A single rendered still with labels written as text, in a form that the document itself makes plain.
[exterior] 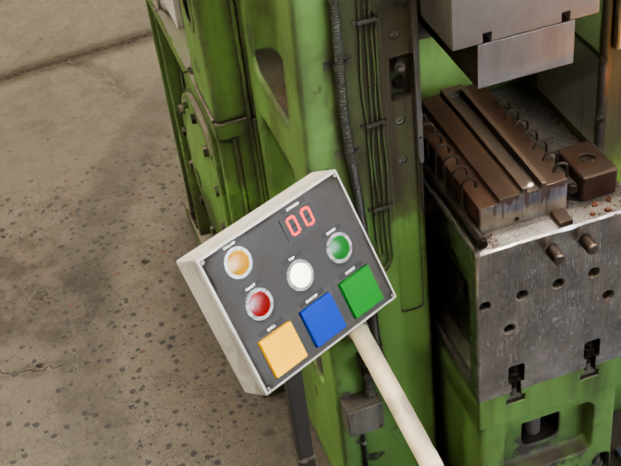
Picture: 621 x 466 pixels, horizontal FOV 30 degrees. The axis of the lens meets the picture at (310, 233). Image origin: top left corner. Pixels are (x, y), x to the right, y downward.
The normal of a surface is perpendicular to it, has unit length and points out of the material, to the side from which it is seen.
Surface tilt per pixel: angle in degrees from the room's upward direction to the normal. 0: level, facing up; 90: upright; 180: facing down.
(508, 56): 90
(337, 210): 60
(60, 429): 0
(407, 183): 90
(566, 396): 90
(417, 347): 90
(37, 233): 0
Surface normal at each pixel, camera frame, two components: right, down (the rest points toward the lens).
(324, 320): 0.55, -0.04
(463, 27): 0.32, 0.58
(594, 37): -0.94, 0.28
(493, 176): -0.10, -0.77
